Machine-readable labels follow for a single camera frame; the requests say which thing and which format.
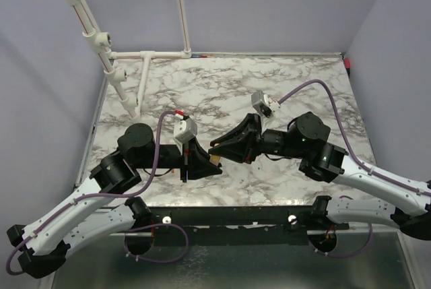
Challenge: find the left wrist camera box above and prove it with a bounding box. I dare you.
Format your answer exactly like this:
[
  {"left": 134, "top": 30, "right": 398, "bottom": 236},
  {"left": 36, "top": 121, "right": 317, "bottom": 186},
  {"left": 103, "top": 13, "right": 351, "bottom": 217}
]
[{"left": 173, "top": 118, "right": 197, "bottom": 146}]

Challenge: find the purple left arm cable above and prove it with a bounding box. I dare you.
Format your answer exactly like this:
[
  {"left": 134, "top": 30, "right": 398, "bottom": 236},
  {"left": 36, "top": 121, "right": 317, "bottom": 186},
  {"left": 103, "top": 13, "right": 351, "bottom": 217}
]
[{"left": 5, "top": 110, "right": 189, "bottom": 276}]

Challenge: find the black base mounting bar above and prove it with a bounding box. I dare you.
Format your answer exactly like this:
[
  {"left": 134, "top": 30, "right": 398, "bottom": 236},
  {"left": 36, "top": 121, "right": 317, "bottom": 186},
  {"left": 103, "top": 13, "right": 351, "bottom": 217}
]
[{"left": 131, "top": 205, "right": 335, "bottom": 247}]

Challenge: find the white PVC pipe frame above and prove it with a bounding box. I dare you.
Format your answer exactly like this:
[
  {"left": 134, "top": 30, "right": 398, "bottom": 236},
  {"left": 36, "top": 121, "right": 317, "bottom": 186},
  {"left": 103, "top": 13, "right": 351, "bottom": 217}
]
[{"left": 65, "top": 0, "right": 193, "bottom": 123}]

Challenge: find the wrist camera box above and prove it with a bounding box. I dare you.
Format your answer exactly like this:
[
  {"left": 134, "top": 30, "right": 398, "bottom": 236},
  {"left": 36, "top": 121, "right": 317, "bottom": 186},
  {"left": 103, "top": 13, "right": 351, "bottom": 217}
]
[
  {"left": 173, "top": 118, "right": 197, "bottom": 146},
  {"left": 251, "top": 90, "right": 281, "bottom": 118}
]

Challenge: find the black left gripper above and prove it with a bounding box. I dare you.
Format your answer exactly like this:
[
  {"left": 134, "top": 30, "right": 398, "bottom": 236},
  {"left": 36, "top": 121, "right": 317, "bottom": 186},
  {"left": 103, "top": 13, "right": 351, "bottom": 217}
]
[{"left": 134, "top": 133, "right": 223, "bottom": 181}]

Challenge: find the aluminium rail frame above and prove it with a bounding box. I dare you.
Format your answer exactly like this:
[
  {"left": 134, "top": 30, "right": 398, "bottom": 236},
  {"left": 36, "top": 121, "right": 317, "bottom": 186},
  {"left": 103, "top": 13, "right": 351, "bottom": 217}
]
[{"left": 53, "top": 204, "right": 410, "bottom": 236}]

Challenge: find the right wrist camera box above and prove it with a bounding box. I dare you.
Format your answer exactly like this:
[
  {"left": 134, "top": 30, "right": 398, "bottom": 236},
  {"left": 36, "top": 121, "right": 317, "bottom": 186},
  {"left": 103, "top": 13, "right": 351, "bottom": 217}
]
[{"left": 251, "top": 90, "right": 281, "bottom": 118}]

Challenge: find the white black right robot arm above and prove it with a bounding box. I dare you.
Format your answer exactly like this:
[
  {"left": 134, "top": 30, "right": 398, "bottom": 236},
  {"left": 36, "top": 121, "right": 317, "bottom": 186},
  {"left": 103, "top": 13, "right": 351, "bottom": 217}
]
[{"left": 209, "top": 112, "right": 430, "bottom": 240}]

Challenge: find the pink orange-tipped marker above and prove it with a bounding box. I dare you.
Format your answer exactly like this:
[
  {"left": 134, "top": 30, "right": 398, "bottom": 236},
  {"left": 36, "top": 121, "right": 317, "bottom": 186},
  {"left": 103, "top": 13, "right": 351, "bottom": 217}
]
[{"left": 210, "top": 156, "right": 221, "bottom": 164}]

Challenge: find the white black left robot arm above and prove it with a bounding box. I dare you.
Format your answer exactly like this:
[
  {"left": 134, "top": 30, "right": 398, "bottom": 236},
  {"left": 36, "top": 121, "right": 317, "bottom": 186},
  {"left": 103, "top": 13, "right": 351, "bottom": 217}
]
[{"left": 7, "top": 123, "right": 222, "bottom": 279}]

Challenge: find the red black corner clamp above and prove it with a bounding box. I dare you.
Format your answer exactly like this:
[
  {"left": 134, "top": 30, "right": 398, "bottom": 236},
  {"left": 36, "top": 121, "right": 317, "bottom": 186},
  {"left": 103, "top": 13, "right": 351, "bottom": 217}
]
[{"left": 343, "top": 57, "right": 351, "bottom": 76}]

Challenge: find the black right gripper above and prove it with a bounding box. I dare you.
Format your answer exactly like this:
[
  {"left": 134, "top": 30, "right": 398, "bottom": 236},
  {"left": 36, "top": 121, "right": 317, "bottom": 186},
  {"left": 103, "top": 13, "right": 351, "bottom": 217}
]
[{"left": 207, "top": 116, "right": 302, "bottom": 167}]

